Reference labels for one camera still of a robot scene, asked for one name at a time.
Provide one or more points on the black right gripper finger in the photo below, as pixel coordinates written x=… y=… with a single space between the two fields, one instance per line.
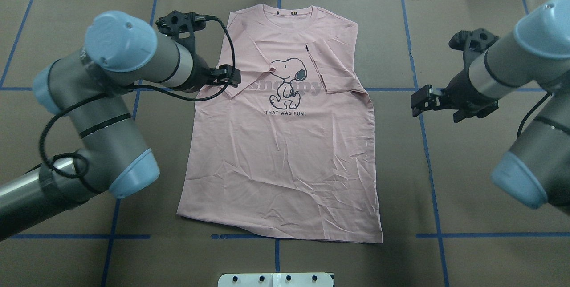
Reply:
x=428 y=95
x=420 y=108

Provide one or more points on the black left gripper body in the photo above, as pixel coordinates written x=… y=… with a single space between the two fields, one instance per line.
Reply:
x=201 y=74

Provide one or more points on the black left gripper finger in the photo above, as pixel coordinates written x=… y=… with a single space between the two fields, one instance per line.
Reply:
x=225 y=75

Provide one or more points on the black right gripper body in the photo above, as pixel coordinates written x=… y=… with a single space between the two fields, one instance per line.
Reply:
x=461 y=92

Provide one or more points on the pink Snoopy t-shirt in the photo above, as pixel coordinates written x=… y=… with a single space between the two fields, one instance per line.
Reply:
x=289 y=152

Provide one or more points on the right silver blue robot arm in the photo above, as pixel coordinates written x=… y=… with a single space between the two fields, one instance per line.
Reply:
x=535 y=169

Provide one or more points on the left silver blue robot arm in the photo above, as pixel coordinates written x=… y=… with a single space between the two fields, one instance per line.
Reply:
x=92 y=144

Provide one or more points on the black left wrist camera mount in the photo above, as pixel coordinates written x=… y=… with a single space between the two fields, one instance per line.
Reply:
x=181 y=28

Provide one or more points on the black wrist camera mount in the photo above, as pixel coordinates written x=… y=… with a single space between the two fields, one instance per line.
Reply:
x=472 y=43
x=181 y=28

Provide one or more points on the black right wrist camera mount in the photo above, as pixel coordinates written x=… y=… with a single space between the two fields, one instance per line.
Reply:
x=472 y=43

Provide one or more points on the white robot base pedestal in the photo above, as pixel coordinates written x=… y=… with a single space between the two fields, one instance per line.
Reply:
x=295 y=279

